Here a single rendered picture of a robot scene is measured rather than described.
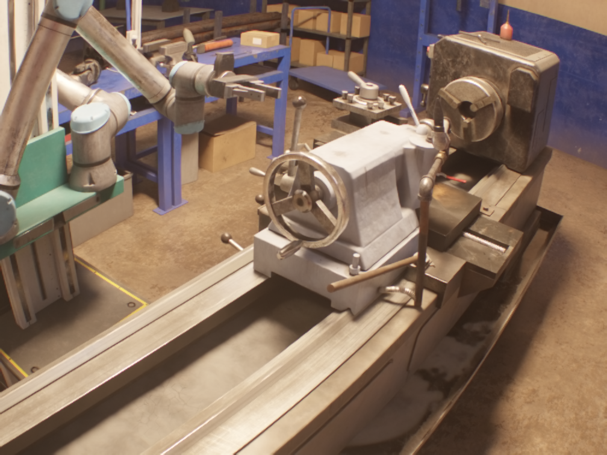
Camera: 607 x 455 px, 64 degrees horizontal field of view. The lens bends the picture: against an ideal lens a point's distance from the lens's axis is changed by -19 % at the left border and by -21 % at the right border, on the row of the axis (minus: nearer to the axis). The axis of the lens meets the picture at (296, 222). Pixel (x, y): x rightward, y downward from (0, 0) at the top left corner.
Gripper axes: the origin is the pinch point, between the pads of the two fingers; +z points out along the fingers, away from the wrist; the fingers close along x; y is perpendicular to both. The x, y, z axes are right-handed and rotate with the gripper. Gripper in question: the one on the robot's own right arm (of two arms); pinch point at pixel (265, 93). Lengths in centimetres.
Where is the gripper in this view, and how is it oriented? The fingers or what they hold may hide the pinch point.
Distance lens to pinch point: 149.1
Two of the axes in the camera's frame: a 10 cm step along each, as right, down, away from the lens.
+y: -1.2, 9.0, 4.1
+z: 8.0, 3.4, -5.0
